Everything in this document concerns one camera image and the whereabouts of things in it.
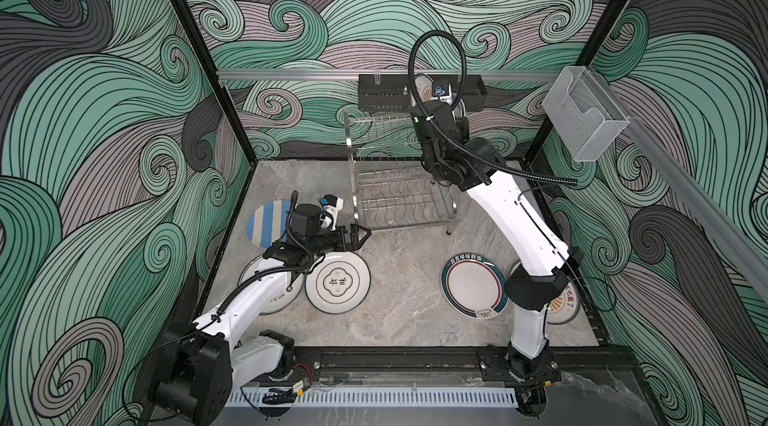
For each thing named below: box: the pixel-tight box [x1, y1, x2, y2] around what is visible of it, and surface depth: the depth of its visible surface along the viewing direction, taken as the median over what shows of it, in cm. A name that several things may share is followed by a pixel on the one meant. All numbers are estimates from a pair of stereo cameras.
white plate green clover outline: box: [305, 251, 371, 315], surface depth 88 cm
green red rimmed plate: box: [441, 253, 510, 320], surface depth 87 cm
